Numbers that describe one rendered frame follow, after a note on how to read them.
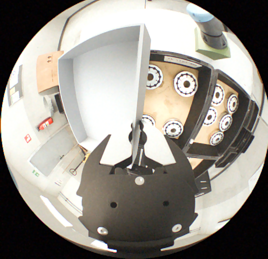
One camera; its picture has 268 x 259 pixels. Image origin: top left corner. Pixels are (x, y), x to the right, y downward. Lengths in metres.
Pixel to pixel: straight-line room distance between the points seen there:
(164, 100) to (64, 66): 0.38
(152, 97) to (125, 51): 0.26
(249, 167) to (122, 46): 3.47
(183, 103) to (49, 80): 2.70
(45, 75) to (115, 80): 2.56
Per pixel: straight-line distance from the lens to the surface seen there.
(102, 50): 0.18
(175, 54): 0.28
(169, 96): 0.37
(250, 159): 3.40
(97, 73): 0.18
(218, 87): 0.43
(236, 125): 0.56
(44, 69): 2.70
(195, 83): 0.36
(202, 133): 0.51
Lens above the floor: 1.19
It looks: 54 degrees down
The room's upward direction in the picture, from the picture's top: 151 degrees counter-clockwise
